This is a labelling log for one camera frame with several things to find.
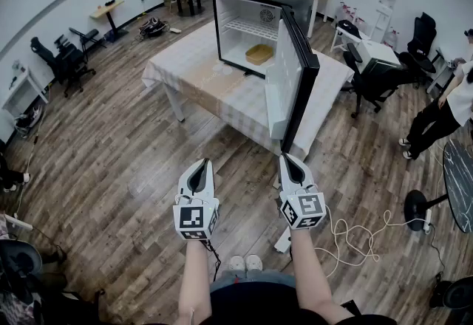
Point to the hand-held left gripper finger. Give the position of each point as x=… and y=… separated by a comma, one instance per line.
x=211, y=179
x=183, y=181

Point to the person's right white shoe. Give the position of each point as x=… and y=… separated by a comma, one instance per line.
x=254, y=263

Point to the black marble round table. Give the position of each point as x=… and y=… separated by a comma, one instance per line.
x=460, y=183

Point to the white water dispenser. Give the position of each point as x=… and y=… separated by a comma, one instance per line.
x=386, y=2

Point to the white power strip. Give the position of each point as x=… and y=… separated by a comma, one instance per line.
x=428, y=222

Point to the person's left forearm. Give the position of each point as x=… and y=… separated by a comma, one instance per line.
x=197, y=279

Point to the small wooden side table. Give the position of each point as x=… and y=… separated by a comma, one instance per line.
x=107, y=9

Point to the large clear water jug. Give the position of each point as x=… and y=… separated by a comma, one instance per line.
x=391, y=39

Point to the white shelf desk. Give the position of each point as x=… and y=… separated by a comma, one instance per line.
x=22, y=91

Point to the person's black shirt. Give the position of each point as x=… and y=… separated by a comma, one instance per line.
x=255, y=305

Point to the white drawer cabinet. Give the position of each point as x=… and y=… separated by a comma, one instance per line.
x=378, y=54

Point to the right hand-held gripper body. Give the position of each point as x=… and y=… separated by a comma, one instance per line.
x=306, y=207

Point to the small black object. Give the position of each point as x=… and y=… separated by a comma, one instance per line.
x=110, y=3

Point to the person's left white shoe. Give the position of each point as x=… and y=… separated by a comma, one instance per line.
x=237, y=263

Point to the black mini fridge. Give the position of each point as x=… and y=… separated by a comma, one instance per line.
x=288, y=87

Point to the black floor fan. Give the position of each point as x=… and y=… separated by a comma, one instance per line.
x=456, y=294

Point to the person's blue jeans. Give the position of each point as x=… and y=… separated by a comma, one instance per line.
x=255, y=277

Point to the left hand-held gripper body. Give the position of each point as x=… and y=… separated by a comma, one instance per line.
x=192, y=218

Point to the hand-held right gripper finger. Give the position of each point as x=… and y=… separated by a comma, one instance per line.
x=305, y=176
x=284, y=183

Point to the black office chair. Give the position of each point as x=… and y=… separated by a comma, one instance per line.
x=373, y=87
x=423, y=43
x=66, y=61

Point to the sneaker on floor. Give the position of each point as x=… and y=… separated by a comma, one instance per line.
x=33, y=115

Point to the black folding chair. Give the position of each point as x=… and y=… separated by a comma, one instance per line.
x=88, y=37

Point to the person's white shoe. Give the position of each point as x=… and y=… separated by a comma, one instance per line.
x=237, y=263
x=254, y=263

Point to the person's right forearm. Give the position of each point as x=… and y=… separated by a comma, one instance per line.
x=310, y=272

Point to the white chair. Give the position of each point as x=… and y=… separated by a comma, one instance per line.
x=343, y=37

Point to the table with checked tablecloth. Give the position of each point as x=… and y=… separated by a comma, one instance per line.
x=199, y=68

